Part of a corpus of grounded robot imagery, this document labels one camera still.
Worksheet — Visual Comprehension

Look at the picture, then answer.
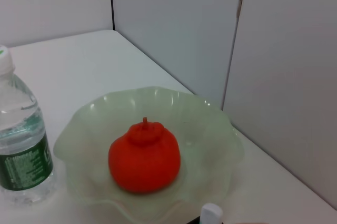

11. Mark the mint green utility knife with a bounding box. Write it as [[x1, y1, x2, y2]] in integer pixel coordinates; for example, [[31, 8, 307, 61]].
[[201, 202, 224, 224]]

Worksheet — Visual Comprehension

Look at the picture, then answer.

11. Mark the clear water bottle green label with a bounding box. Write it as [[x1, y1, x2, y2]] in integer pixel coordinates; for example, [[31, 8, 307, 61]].
[[0, 45, 58, 206]]

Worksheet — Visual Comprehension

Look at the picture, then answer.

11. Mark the pale green glass fruit plate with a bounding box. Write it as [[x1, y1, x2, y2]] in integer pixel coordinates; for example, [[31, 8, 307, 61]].
[[53, 86, 246, 223]]

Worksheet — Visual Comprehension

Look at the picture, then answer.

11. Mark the red-orange knitted orange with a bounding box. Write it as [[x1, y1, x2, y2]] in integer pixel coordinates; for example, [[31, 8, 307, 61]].
[[108, 116, 182, 196]]

